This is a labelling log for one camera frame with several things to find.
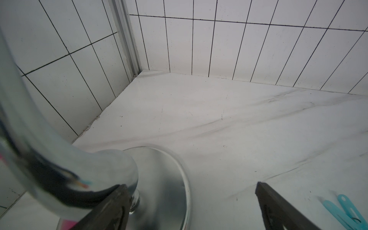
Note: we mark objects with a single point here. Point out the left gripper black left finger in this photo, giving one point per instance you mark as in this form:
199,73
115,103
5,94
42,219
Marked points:
111,214

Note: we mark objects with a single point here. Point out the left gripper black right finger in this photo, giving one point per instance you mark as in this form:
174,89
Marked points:
279,214

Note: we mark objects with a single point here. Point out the chrome glass holder stand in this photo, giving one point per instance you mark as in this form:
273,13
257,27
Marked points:
70,182

